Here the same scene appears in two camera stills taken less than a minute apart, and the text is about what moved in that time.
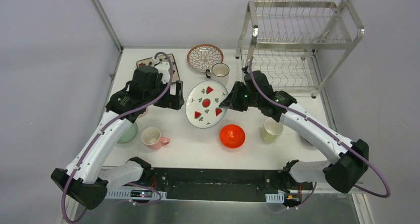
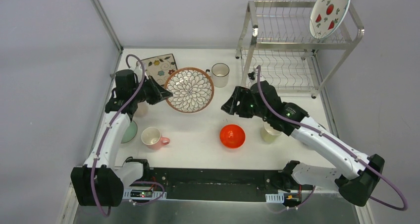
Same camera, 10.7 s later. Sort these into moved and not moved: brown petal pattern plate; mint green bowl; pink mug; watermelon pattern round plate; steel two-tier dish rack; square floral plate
Moved: watermelon pattern round plate; brown petal pattern plate
Not moved: steel two-tier dish rack; mint green bowl; square floral plate; pink mug
